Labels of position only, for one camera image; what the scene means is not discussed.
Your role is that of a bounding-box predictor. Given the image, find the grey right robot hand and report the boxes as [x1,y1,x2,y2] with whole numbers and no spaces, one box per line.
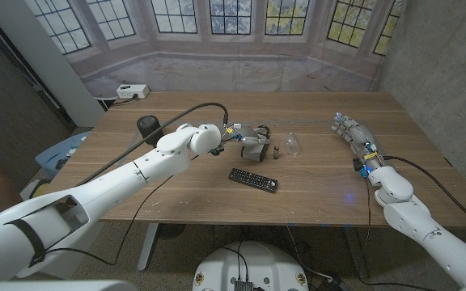
[331,112,379,155]

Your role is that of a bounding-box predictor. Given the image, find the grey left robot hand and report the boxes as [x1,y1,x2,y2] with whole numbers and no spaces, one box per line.
[219,123,270,148]

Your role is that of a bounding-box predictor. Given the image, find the grey black combination lock box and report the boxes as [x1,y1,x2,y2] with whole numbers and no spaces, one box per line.
[240,125,272,163]

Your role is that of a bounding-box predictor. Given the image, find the black TV remote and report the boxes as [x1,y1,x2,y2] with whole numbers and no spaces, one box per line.
[227,167,279,194]

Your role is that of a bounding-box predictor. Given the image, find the clear glass cup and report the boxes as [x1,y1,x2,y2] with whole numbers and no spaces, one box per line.
[283,132,301,158]

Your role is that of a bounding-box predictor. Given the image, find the printed window backdrop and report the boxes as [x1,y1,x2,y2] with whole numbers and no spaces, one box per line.
[24,0,407,100]

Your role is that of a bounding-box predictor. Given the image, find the black cylinder speaker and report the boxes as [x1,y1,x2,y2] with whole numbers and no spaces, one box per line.
[136,115,165,147]

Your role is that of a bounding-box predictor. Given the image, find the white table leg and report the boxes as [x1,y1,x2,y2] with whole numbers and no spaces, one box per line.
[342,226,370,280]
[137,222,160,272]

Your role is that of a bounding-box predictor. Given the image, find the black round floor fan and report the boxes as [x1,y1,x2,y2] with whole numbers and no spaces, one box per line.
[158,223,188,240]

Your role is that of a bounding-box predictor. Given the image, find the white power strip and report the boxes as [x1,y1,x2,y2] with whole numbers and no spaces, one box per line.
[115,83,150,100]

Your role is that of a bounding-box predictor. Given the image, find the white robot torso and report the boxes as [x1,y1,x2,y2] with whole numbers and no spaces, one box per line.
[192,241,310,291]

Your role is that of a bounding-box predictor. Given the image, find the blue plastic bin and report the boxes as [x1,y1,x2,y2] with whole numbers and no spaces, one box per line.
[34,130,92,179]

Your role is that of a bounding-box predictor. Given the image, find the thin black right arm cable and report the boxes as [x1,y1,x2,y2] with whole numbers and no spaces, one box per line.
[356,176,374,284]

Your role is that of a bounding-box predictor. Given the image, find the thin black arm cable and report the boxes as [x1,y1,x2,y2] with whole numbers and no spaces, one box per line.
[44,154,200,267]
[356,176,374,284]

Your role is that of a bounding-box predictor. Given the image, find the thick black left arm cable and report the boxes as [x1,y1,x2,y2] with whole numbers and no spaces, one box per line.
[77,102,230,187]

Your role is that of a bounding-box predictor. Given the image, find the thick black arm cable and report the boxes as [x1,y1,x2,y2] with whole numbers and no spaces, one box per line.
[77,102,230,187]
[381,154,466,238]

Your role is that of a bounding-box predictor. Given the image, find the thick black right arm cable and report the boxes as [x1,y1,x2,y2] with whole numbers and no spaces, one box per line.
[381,154,466,238]

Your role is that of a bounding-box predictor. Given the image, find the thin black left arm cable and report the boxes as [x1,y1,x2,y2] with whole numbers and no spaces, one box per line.
[44,154,200,267]

